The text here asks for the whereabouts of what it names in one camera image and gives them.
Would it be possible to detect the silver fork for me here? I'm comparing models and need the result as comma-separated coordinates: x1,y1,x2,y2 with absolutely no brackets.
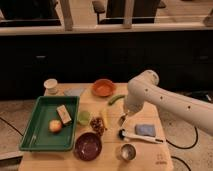
118,115,127,126

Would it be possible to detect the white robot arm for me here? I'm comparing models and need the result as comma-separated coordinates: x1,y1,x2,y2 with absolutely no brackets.
123,70,213,136

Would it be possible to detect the orange bowl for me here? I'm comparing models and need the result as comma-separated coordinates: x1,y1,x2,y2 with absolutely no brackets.
91,79,116,97

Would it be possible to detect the purple bowl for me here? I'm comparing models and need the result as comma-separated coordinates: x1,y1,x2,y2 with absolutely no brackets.
74,132,102,161

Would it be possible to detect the green pea pod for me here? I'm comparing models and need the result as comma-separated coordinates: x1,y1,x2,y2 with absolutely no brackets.
108,95,125,106

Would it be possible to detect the blue sponge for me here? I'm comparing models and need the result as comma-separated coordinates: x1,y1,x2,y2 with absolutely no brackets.
135,124,156,137

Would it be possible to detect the white dish brush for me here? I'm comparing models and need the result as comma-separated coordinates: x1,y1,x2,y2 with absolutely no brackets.
118,129,163,144

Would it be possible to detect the yellow banana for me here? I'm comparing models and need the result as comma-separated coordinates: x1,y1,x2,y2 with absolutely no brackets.
101,108,108,129

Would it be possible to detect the bunch of red grapes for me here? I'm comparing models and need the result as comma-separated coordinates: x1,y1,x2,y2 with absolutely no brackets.
90,117,107,137

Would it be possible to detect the small metal cup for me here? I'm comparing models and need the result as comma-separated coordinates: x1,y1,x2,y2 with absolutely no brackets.
120,144,136,161

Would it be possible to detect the light green cup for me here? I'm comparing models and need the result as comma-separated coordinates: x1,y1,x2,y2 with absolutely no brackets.
77,111,90,126

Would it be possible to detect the grey cloth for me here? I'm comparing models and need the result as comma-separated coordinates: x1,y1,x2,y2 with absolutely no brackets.
63,88,85,97

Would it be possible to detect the tan wooden block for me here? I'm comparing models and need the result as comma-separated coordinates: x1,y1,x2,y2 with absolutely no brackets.
57,105,72,125

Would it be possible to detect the red yellow apple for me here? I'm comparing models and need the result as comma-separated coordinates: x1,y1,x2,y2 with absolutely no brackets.
49,120,62,133

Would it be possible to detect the white paper cup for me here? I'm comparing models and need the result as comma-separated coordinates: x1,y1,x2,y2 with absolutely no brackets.
44,78,58,95

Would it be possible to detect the green plastic tray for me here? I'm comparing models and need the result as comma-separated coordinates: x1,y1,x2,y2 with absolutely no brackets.
19,96,79,151

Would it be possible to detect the black office chair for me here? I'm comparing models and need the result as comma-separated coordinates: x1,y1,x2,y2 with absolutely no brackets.
92,0,166,24

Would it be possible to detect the black cable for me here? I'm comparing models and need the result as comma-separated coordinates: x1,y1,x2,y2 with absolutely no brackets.
165,126,200,150

